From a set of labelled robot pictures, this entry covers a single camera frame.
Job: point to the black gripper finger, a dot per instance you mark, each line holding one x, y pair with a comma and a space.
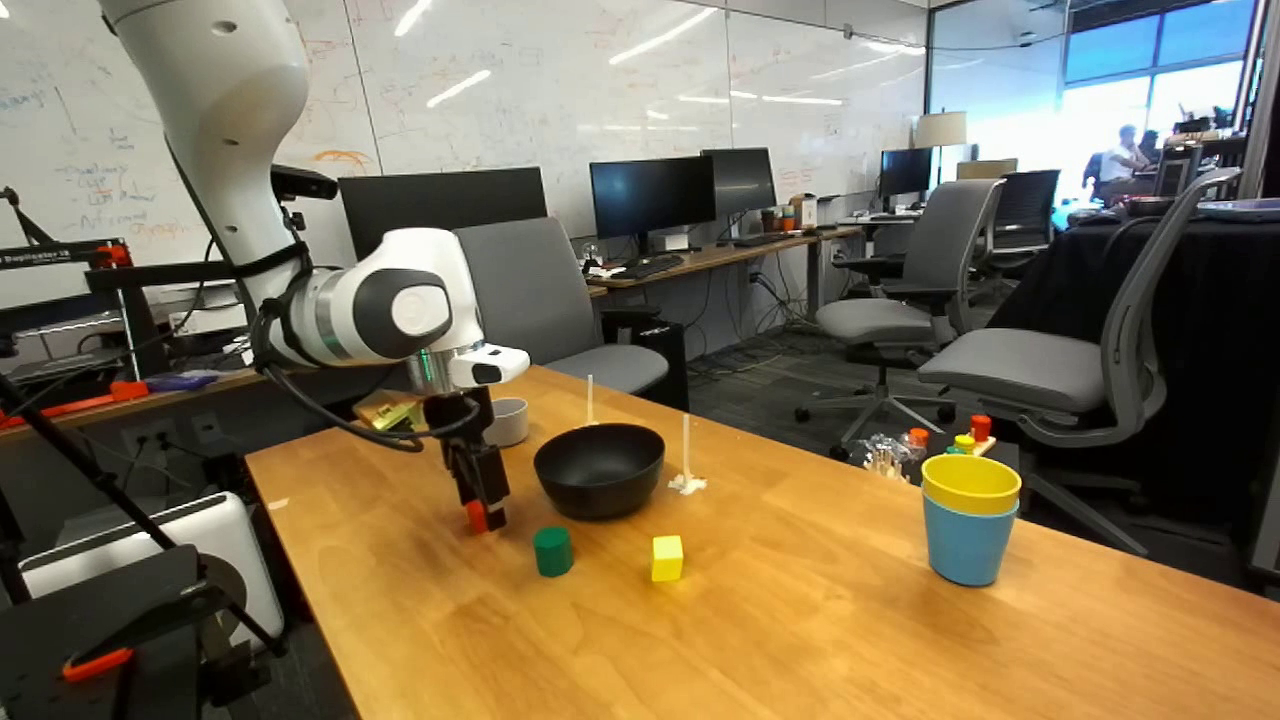
499, 483
468, 484

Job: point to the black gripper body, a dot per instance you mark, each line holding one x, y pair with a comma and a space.
464, 426

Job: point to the red cube block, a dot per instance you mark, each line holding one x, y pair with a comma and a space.
472, 523

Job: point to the green octagonal block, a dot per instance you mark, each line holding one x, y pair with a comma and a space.
552, 552

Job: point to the yellow cube block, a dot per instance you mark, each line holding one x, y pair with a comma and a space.
665, 561

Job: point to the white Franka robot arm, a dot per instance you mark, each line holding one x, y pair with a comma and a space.
225, 107

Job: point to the black bowl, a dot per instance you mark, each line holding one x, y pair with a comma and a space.
602, 483

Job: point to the clear plastic stand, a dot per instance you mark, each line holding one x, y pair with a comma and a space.
685, 483
591, 401

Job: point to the grey office chair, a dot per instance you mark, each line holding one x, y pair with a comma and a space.
542, 293
872, 323
1015, 366

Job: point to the black computer tower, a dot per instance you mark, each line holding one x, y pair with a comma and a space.
654, 353

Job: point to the wide black monitor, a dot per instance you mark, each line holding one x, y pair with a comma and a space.
452, 201

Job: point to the silver laptop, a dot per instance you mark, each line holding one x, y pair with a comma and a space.
201, 527

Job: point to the long wooden office desk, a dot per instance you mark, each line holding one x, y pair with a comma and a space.
693, 262

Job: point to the blue flat item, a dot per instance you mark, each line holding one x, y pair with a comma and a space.
184, 383

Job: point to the black computer monitor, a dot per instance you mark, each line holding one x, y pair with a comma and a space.
906, 170
743, 180
649, 198
1025, 206

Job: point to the orange red bar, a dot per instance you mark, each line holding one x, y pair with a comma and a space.
102, 398

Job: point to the black tripod with orange clamp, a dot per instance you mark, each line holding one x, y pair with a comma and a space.
106, 627

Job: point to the clear plastic bag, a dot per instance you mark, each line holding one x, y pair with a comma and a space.
887, 452

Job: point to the yellow plastic cup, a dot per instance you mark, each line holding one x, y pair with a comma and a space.
971, 484

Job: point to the blue plastic cup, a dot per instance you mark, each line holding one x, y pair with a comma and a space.
964, 548

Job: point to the colourful peg stacker toy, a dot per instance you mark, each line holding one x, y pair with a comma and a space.
977, 435

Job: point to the white lamp shade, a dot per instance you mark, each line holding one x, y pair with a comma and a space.
938, 130

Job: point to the seated person in background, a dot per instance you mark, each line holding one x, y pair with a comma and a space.
1114, 166

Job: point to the black cloth covered table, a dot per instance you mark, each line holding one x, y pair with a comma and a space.
1202, 332

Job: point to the yellow wrist camera mount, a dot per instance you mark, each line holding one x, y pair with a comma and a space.
386, 411

